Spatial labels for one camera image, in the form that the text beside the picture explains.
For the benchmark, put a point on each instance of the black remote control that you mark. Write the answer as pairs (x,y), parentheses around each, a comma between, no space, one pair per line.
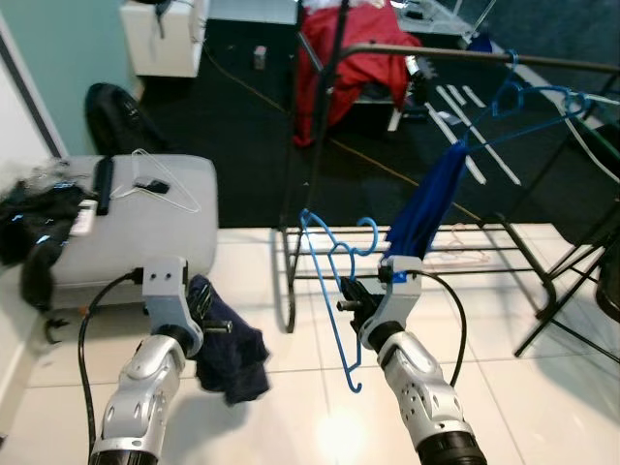
(104,184)

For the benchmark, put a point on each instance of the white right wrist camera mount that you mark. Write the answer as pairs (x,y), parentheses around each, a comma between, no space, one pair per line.
(397,291)

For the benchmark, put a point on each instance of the grey upholstered ottoman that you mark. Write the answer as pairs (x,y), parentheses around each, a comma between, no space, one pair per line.
(145,232)

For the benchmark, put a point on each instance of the pale green plastic hanger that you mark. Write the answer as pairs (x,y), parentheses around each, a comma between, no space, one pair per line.
(601,98)

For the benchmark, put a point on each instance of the royal blue garment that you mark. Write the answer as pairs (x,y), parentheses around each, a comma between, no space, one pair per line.
(426,208)

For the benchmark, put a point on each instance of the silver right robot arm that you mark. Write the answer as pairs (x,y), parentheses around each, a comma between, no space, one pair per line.
(417,387)

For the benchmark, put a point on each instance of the navy blue garment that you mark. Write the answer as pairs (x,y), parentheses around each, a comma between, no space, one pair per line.
(237,358)

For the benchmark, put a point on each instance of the red cloth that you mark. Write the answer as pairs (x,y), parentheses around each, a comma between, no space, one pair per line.
(358,68)

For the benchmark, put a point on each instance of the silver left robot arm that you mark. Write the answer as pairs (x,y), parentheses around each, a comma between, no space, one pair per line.
(140,397)

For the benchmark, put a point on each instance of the white cabinet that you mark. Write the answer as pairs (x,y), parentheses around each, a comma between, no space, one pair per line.
(165,48)

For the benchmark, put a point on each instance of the black backpack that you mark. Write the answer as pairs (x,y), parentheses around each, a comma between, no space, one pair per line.
(126,121)

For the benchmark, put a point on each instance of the small black device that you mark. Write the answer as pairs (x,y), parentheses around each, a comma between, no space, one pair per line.
(153,185)

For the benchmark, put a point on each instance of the black exercise machine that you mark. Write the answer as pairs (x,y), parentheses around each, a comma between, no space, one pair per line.
(421,73)

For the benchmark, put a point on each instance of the small grey box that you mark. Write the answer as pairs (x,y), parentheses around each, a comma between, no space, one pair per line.
(260,58)

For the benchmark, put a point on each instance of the black floor carpet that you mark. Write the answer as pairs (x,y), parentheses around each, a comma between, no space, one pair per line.
(242,145)

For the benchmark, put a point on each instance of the black metal clothes rack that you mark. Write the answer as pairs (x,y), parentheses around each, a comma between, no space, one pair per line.
(436,51)

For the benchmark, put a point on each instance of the pink hanger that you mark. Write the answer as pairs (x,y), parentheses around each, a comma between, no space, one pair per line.
(463,247)

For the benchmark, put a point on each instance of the white remote control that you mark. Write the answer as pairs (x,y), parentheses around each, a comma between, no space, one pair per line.
(85,218)

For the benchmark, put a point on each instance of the blue mop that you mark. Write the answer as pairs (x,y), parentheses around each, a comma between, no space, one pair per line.
(478,42)

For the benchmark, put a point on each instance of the black folding chair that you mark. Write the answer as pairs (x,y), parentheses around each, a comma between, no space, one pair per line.
(608,291)

